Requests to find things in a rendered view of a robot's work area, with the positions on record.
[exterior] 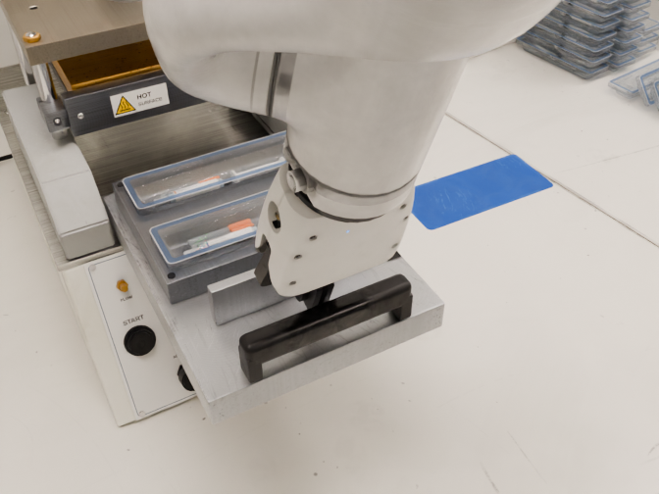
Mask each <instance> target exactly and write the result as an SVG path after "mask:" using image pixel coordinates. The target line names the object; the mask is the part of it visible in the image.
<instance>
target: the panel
mask: <svg viewBox="0 0 659 494"><path fill-rule="evenodd" d="M82 265H83V267H84V270H85V273H86V276H87V279H88V282H89V285H90V288H91V291H92V294H93V297H94V300H95V303H96V306H97V309H98V311H99V314H100V317H101V320H102V322H103V325H104V328H105V331H106V334H107V337H108V340H109V343H110V346H111V349H112V352H113V354H114V357H115V360H116V363H117V366H118V369H119V372H120V375H121V378H122V381H123V384H124V387H125V390H126V393H127V396H128V399H129V402H130V405H131V408H132V411H133V414H134V417H135V420H141V419H143V418H146V417H148V416H150V415H153V414H155V413H158V412H160V411H162V410H165V409H167V408H169V407H171V406H174V405H176V404H178V403H181V402H183V401H186V400H188V399H190V398H193V397H195V396H197V394H196V392H195V391H188V390H186V389H184V387H183V386H182V385H181V383H180V382H179V380H178V376H177V372H178V368H179V366H180V365H181V362H180V360H179V358H178V356H177V354H176V352H175V350H174V348H173V346H172V344H171V342H170V340H169V338H168V336H167V334H166V332H165V330H164V329H163V327H162V325H161V323H160V321H159V319H158V317H157V315H156V313H155V311H154V309H153V307H152V305H151V303H150V301H149V299H148V297H147V295H146V293H145V291H144V289H143V287H142V285H141V283H140V281H139V279H138V278H137V276H136V274H135V272H134V270H133V268H132V266H131V264H130V262H129V260H128V258H127V255H126V253H125V251H122V252H119V253H116V254H113V255H109V256H106V257H103V258H100V259H97V260H94V261H91V262H88V263H85V264H82ZM139 328H144V329H147V330H149V331H150V332H151V333H152V335H153V337H154V345H153V348H152V349H151V350H150V351H149V352H148V353H146V354H143V355H135V354H133V353H132V352H130V350H129V349H128V347H127V338H128V336H129V335H130V334H131V333H132V332H133V331H134V330H136V329H139Z"/></svg>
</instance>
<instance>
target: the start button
mask: <svg viewBox="0 0 659 494"><path fill-rule="evenodd" d="M153 345H154V337H153V335H152V333H151V332H150V331H149V330H147V329H144V328H139V329H136V330H134V331H133V332H132V333H131V334H130V335H129V336H128V338H127V347H128V349H129V350H130V352H132V353H133V354H135V355H143V354H146V353H148V352H149V351H150V350H151V349H152V348H153Z"/></svg>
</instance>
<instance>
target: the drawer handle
mask: <svg viewBox="0 0 659 494"><path fill-rule="evenodd" d="M411 292H412V285H411V282H410V281H409V280H408V279H407V277H406V276H405V275H403V274H401V273H399V274H396V275H393V276H390V277H388V278H385V279H383V280H380V281H378V282H375V283H373V284H370V285H368V286H365V287H362V288H360V289H357V290H355V291H352V292H350V293H347V294H345V295H342V296H339V297H337V298H334V299H332V300H329V301H327V302H325V303H323V304H320V305H318V306H315V307H312V308H310V309H307V310H305V311H302V312H300V313H297V314H295V315H292V316H289V317H287V318H284V319H282V320H279V321H275V322H273V323H270V324H268V325H265V326H262V327H260V328H257V329H255V330H252V331H250V332H247V333H245V334H243V335H241V336H240V338H239V345H238V352H239V359H240V366H241V369H242V370H243V372H244V374H245V375H246V377H247V379H248V381H249V382H250V383H253V382H256V381H258V380H260V379H262V378H263V369H262V364H264V363H265V362H268V361H270V360H273V359H275V358H277V357H280V356H282V355H285V354H287V353H290V352H292V351H294V350H297V349H299V348H302V347H304V346H307V345H309V344H311V343H314V342H316V341H319V340H321V339H324V338H326V337H328V336H331V335H333V334H336V333H338V332H340V331H342V330H344V329H347V328H349V327H352V326H354V325H357V324H359V323H361V322H364V321H368V320H370V319H373V318H375V317H377V316H380V315H382V314H385V313H387V312H390V311H392V312H393V313H394V314H395V315H396V316H397V317H398V319H399V320H400V321H403V320H405V319H407V318H410V317H411V313H412V303H413V294H412V293H411Z"/></svg>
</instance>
